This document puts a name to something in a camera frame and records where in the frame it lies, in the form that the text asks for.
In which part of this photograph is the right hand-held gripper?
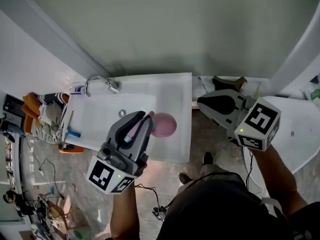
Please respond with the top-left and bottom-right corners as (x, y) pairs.
(197, 88), (282, 152)

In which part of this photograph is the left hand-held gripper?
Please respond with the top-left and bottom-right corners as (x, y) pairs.
(86, 110), (154, 195)

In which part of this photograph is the person's left forearm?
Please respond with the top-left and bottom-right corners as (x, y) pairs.
(109, 178), (141, 240)

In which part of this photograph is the person's right forearm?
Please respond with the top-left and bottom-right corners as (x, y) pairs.
(252, 143), (309, 218)

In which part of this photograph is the dark crumpled bag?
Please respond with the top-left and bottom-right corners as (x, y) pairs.
(212, 75), (249, 93)

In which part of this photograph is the white sink basin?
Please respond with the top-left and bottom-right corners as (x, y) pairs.
(61, 72), (193, 164)

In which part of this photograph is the person's right shoe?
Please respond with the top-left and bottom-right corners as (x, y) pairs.
(202, 151), (214, 166)

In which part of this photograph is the person's shoe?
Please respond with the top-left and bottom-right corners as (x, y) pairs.
(178, 172), (194, 185)
(202, 151), (214, 166)

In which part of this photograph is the chrome faucet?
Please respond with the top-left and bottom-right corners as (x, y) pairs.
(84, 74), (121, 98)

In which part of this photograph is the person's left shoe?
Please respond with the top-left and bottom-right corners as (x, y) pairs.
(178, 172), (194, 185)

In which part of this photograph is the white toilet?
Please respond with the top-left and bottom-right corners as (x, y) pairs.
(241, 95), (318, 190)

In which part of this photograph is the grey crumpled cloth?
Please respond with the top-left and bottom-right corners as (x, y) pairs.
(38, 101), (64, 135)

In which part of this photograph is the black power adapter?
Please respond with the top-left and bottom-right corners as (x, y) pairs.
(151, 205), (168, 222)

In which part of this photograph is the striped cloth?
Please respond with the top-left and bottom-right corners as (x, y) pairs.
(30, 92), (69, 145)

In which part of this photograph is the person's dark clothing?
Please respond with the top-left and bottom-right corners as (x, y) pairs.
(156, 171), (320, 240)

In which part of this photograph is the orange laundry basket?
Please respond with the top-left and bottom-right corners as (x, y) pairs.
(20, 92), (85, 155)

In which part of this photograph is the wooden stool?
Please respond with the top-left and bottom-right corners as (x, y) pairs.
(37, 193), (82, 235)

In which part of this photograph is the black electronic device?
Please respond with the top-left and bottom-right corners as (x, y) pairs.
(2, 93), (26, 128)

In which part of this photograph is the blue handled squeegee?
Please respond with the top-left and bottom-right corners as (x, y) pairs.
(63, 110), (82, 143)

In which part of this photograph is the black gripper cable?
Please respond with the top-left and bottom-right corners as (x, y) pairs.
(245, 148), (255, 188)

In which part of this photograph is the black cable on floor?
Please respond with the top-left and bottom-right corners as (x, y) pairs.
(24, 135), (66, 200)

